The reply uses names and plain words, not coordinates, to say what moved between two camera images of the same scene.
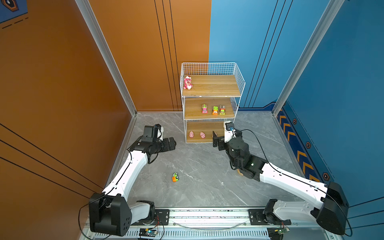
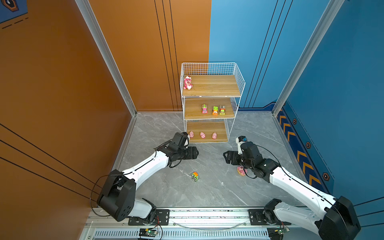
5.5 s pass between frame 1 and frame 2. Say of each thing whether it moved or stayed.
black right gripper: moved
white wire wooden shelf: stayed
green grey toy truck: stayed
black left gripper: moved
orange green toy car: moved
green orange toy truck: stayed
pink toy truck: stayed
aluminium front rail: stayed
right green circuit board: stayed
